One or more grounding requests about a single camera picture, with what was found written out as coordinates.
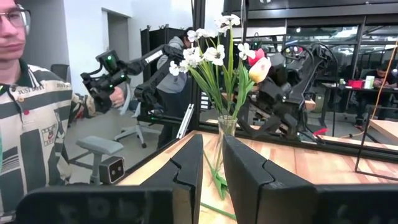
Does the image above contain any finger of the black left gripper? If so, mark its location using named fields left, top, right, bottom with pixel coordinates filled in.
left=238, top=115, right=280, bottom=138

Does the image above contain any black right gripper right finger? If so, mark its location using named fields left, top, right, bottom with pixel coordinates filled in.
left=222, top=134, right=318, bottom=224

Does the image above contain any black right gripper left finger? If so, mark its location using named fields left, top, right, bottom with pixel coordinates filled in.
left=141, top=133, right=205, bottom=224

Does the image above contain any clear glass vase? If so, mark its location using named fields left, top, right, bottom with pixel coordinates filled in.
left=216, top=114, right=239, bottom=175

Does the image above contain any dark red artificial tulip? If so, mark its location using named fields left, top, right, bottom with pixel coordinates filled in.
left=200, top=149, right=238, bottom=221

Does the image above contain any yellow artificial tulip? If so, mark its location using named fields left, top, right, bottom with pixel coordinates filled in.
left=231, top=57, right=272, bottom=121

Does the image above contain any white artificial flower bunch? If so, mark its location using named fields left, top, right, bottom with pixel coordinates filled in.
left=169, top=14, right=257, bottom=125

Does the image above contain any wooden shelf with black legs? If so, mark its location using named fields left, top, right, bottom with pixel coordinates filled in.
left=354, top=105, right=398, bottom=182

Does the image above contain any silver aluminium bar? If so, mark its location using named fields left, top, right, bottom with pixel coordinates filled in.
left=176, top=103, right=195, bottom=140

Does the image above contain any black table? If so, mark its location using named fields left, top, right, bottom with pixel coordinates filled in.
left=322, top=82, right=398, bottom=138

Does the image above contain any white office chair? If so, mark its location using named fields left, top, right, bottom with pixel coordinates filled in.
left=113, top=83, right=162, bottom=149

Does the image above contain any red box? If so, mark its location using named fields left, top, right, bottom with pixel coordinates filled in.
left=347, top=79, right=365, bottom=90

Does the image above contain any person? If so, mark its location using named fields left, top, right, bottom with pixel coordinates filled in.
left=155, top=27, right=196, bottom=150
left=0, top=0, right=126, bottom=218
left=354, top=63, right=398, bottom=128

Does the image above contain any grey chair armrest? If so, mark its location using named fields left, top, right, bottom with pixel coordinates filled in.
left=68, top=136, right=125, bottom=187

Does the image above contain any person's hand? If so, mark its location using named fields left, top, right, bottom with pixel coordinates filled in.
left=109, top=86, right=126, bottom=109

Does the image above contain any black folding screen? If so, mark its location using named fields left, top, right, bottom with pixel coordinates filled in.
left=139, top=24, right=187, bottom=83

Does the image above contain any small grey camera box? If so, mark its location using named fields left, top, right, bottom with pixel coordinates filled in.
left=99, top=155, right=126, bottom=185

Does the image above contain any black upright rig post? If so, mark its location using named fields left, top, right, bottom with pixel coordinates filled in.
left=190, top=0, right=206, bottom=131

